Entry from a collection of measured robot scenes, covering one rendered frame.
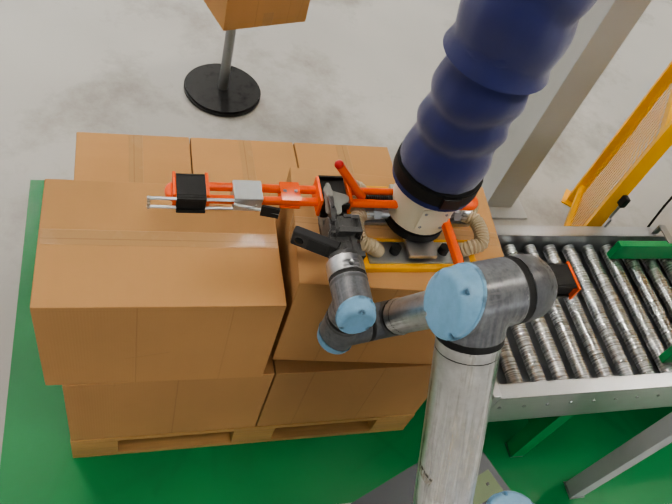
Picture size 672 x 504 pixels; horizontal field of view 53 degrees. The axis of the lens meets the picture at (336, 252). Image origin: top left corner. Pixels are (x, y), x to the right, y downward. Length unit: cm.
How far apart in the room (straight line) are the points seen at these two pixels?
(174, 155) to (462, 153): 130
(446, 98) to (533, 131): 179
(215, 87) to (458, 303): 277
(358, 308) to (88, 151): 138
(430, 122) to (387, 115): 231
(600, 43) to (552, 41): 165
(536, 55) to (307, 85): 259
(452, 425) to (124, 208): 106
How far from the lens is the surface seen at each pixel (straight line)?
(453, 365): 113
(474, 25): 139
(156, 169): 250
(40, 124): 345
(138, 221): 183
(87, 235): 180
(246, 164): 257
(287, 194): 166
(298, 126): 360
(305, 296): 173
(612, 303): 277
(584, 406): 253
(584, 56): 305
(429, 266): 180
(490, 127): 151
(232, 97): 363
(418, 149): 160
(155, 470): 250
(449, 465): 125
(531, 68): 142
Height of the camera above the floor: 237
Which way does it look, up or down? 50 degrees down
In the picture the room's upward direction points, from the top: 22 degrees clockwise
